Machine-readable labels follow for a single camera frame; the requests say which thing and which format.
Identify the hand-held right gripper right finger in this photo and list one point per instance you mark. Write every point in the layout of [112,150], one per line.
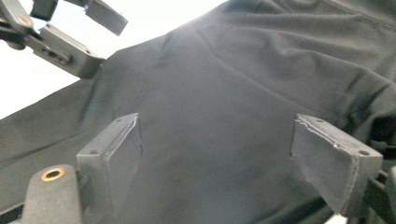
[330,168]

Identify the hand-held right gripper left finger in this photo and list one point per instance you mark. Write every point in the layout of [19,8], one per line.
[112,168]

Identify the black pants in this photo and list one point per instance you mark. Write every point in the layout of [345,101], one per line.
[218,93]

